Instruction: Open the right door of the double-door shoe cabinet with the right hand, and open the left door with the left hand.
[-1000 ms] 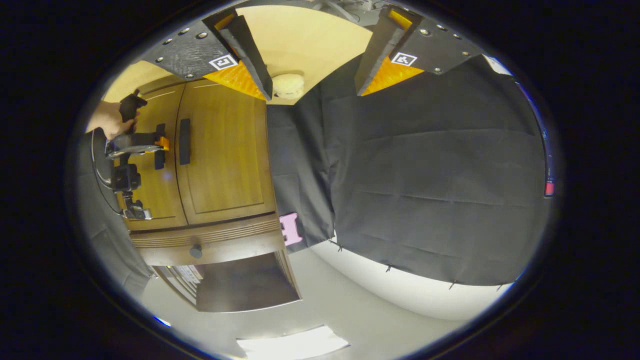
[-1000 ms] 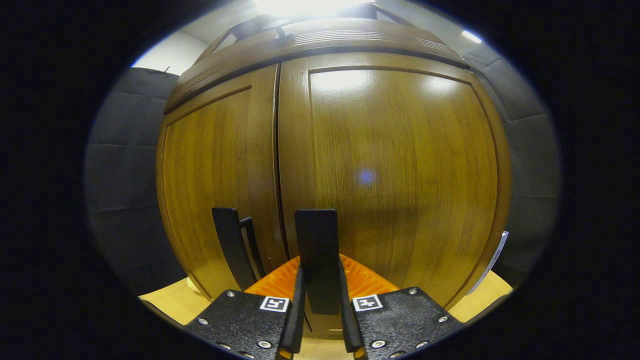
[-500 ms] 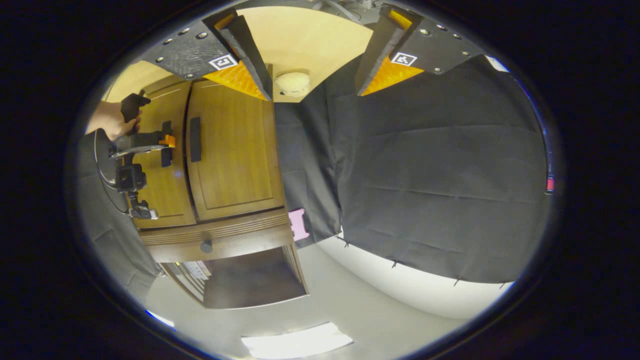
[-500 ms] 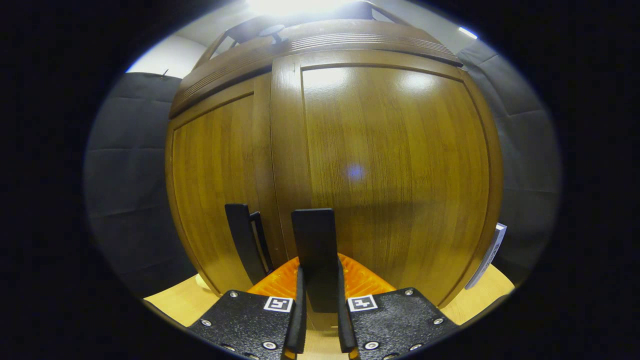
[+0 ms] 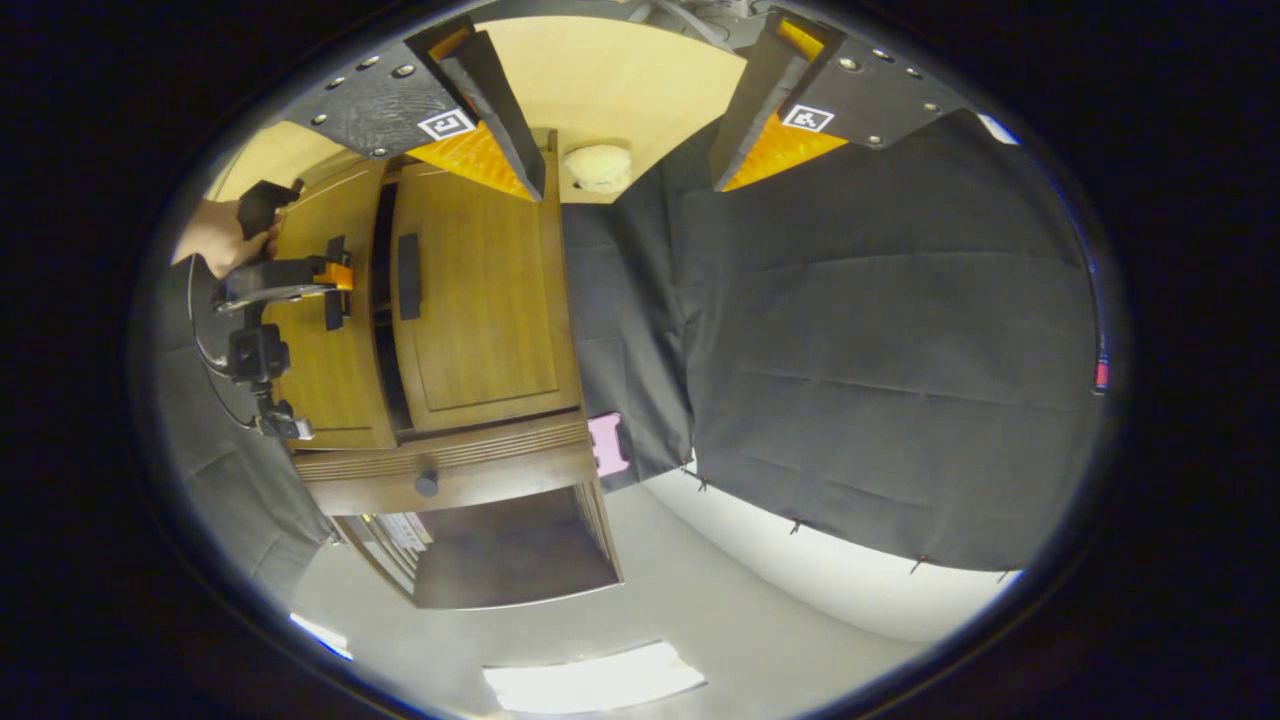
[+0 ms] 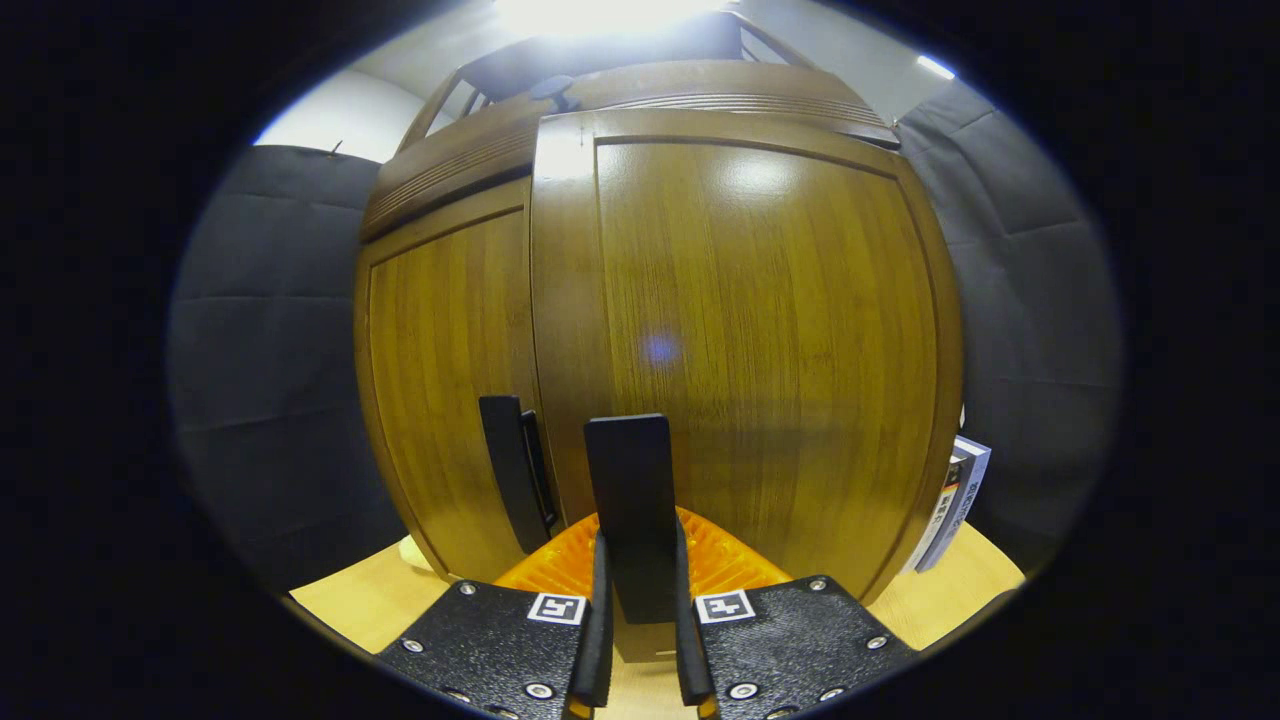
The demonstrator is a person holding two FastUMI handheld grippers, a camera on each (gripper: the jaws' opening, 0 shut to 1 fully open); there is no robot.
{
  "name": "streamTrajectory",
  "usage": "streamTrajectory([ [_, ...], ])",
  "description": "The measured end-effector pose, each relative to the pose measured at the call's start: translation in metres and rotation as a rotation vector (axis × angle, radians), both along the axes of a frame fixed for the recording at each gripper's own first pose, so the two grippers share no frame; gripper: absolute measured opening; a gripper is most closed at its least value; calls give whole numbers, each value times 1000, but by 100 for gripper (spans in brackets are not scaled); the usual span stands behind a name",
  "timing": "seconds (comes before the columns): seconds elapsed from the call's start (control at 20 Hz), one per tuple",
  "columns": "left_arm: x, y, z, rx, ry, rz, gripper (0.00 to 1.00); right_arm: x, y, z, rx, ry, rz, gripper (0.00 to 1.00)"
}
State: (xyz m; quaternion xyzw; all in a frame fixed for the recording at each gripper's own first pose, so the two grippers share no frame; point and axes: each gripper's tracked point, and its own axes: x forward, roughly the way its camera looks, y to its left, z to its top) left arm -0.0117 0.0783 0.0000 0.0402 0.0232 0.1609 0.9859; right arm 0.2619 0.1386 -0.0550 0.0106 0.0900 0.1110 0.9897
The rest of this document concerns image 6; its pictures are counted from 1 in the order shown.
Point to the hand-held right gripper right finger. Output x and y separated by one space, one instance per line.
790 640

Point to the books standing beside cabinet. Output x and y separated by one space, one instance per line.
958 500

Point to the large ceiling light panel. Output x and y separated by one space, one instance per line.
600 15

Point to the wooden double-door shoe cabinet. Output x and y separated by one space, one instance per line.
450 170

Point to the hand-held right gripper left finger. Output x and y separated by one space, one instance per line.
490 645

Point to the small ceiling light panel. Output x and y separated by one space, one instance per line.
936 67

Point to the black round drawer knob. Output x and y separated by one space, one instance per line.
552 90

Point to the wooden shoe cabinet door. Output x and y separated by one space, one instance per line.
440 380
770 350

